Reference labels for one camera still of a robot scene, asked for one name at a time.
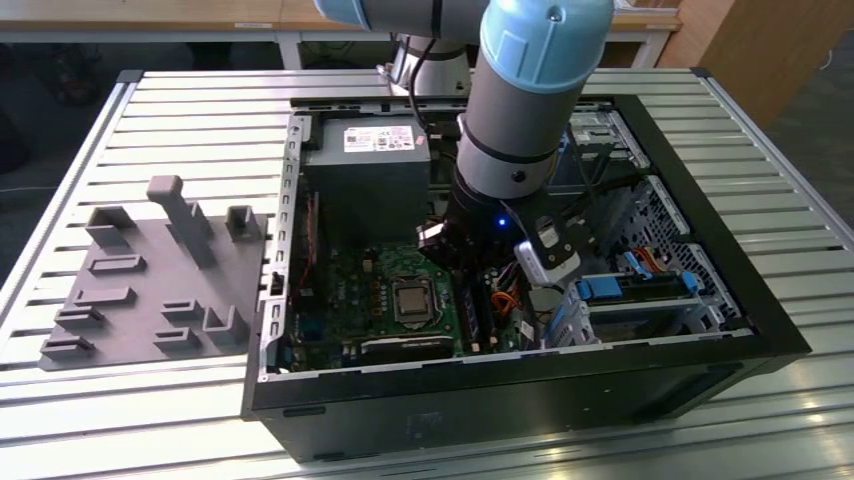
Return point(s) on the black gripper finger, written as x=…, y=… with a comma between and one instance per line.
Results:
x=437, y=241

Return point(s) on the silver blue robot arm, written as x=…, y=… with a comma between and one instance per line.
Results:
x=527, y=100

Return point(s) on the silver CPU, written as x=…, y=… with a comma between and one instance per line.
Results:
x=413, y=301

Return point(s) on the grey power supply unit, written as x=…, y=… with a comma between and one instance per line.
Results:
x=367, y=200

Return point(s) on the green Dell motherboard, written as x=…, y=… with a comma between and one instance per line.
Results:
x=353, y=280

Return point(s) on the black graphics card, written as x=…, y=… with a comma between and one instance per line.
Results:
x=407, y=347

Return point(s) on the black case latch knob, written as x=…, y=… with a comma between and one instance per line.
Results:
x=273, y=284

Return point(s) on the metal optical drive bay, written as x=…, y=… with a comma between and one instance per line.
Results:
x=600, y=135

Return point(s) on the hard disk in blue carrier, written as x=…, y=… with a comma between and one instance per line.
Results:
x=640, y=290

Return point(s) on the perforated metal drive cage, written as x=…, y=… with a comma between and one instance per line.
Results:
x=660, y=215

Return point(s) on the silver disk bay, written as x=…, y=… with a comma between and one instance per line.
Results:
x=640, y=312

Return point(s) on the black open PC case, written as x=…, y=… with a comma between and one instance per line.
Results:
x=467, y=400

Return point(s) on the grey parts rack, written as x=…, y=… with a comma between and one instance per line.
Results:
x=146, y=310

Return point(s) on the wooden cabinet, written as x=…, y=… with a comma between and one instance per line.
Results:
x=767, y=50

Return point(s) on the black camera bracket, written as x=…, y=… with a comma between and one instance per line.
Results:
x=533, y=220

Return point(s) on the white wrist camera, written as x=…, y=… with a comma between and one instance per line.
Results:
x=553, y=270

